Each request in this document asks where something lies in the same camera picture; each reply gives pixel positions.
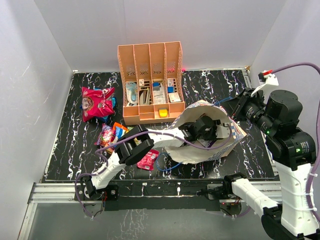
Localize blue eraser block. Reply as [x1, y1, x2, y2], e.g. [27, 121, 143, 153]
[152, 82, 161, 91]

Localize white red small box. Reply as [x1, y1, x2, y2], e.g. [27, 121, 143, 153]
[168, 92, 181, 103]

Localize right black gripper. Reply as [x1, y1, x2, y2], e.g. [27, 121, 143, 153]
[220, 87, 277, 135]

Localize light blue tape dispenser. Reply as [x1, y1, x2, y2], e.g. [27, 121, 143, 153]
[125, 81, 138, 105]

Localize blue snack box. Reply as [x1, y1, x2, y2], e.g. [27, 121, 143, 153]
[113, 126, 127, 143]

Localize purple Fox's candy bag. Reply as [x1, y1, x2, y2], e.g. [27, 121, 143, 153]
[94, 123, 115, 147]

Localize yellow orange sticky notes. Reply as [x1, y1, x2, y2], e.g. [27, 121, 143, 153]
[158, 108, 168, 118]

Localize purple cable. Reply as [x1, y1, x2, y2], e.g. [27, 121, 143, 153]
[271, 61, 320, 221]
[74, 124, 233, 219]

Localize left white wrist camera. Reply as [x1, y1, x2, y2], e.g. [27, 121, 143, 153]
[216, 122, 231, 140]

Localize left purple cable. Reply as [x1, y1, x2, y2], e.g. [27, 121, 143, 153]
[74, 124, 233, 219]

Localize small pink snack packet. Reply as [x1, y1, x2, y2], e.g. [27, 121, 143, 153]
[136, 149, 160, 171]

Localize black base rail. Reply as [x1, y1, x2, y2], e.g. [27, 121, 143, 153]
[74, 178, 283, 213]

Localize orange desk organizer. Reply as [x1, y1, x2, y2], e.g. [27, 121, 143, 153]
[117, 41, 185, 125]

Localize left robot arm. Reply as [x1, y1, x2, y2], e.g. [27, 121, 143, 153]
[80, 115, 221, 200]

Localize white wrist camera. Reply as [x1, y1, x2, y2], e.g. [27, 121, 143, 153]
[250, 70, 279, 98]
[216, 122, 231, 140]

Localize pink red snack packet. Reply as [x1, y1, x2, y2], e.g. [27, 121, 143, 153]
[81, 86, 116, 123]

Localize purple snack packet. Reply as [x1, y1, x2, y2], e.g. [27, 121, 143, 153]
[198, 139, 215, 148]

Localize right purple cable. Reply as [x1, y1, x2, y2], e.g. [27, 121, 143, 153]
[271, 61, 320, 221]

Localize orange Fox's candy bag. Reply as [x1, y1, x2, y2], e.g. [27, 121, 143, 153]
[108, 122, 126, 145]

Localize blue checkered paper bag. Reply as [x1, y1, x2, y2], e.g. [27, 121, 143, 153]
[155, 98, 247, 172]

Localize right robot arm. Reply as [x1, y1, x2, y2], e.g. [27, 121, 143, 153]
[222, 88, 320, 240]

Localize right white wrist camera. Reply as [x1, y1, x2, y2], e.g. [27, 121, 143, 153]
[250, 70, 279, 98]

